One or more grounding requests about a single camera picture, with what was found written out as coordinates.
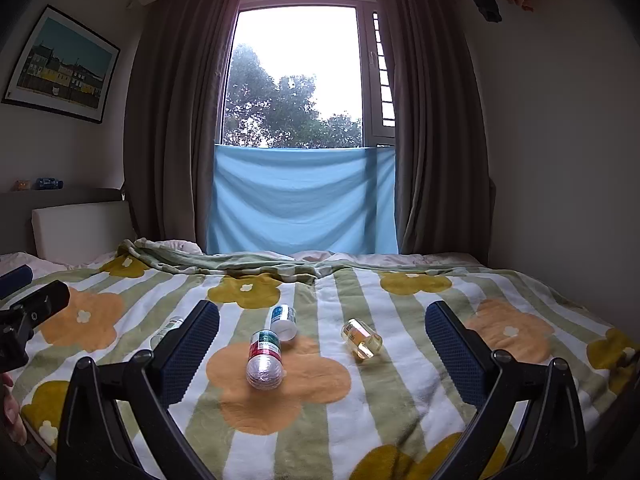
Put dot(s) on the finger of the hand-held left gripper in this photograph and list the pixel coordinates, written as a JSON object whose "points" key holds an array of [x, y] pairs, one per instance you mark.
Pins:
{"points": [[15, 280], [42, 300]]}

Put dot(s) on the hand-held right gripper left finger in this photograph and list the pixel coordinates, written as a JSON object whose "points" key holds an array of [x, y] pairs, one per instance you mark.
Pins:
{"points": [[192, 350]]}

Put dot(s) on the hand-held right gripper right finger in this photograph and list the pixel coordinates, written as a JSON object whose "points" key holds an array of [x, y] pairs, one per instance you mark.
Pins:
{"points": [[452, 350]]}

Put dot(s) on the plain clear cup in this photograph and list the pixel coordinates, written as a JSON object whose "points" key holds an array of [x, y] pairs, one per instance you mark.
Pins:
{"points": [[169, 331]]}

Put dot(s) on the clear cup red green label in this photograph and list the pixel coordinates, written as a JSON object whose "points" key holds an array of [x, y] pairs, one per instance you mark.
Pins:
{"points": [[265, 360]]}

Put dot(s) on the yellow clear cup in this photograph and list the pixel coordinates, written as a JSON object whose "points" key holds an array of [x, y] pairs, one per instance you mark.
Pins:
{"points": [[361, 339]]}

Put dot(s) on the white cup blue label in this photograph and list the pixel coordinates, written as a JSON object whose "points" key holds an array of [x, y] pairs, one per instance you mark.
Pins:
{"points": [[284, 322]]}

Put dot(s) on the person's left hand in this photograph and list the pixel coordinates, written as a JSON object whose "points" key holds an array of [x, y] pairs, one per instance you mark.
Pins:
{"points": [[10, 410]]}

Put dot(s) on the grey headboard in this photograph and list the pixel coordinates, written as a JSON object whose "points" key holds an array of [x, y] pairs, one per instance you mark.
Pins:
{"points": [[15, 220]]}

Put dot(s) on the white headboard cushion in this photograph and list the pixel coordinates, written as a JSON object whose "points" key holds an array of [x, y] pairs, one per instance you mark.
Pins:
{"points": [[80, 230]]}

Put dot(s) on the floral striped blanket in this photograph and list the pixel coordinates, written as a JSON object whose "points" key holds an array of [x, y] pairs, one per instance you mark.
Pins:
{"points": [[400, 410]]}

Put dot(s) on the green striped blanket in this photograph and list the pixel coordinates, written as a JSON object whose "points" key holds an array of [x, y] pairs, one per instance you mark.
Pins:
{"points": [[225, 262]]}

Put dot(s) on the orange toy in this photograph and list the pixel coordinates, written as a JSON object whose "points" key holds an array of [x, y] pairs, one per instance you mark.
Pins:
{"points": [[22, 185]]}

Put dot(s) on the blue toy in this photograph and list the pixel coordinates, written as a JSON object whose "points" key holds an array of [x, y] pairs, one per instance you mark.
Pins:
{"points": [[48, 183]]}

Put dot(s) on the light blue cloth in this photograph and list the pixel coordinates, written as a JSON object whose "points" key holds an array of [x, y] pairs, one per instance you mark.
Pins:
{"points": [[300, 200]]}

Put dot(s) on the brown curtain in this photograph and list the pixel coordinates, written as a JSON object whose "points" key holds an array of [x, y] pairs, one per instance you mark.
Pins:
{"points": [[175, 125], [435, 125]]}

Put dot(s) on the framed town picture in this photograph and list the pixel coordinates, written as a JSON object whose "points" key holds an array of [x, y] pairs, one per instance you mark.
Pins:
{"points": [[62, 62]]}

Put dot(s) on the white framed window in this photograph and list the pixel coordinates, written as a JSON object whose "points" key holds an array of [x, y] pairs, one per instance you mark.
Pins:
{"points": [[300, 60]]}

